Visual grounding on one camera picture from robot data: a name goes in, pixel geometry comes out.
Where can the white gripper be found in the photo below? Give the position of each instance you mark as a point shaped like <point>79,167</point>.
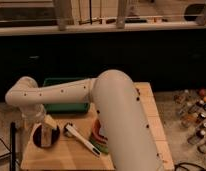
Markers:
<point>48,125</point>

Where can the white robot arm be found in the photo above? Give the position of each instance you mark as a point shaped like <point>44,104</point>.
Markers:
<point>119,108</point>

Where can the white plastic spatula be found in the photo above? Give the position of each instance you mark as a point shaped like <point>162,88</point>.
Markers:
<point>70,129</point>

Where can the black pole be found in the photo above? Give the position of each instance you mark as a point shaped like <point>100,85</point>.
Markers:
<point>12,146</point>

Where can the wooden board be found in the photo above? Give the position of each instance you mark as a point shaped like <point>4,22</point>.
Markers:
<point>68,154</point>

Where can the green rectangular tray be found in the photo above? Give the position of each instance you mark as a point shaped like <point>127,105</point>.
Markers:
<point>65,108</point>

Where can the green plate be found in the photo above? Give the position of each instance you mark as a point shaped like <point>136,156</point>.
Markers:
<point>100,146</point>

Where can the spice bottles cluster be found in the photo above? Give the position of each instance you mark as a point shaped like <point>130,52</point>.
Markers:
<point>190,110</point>

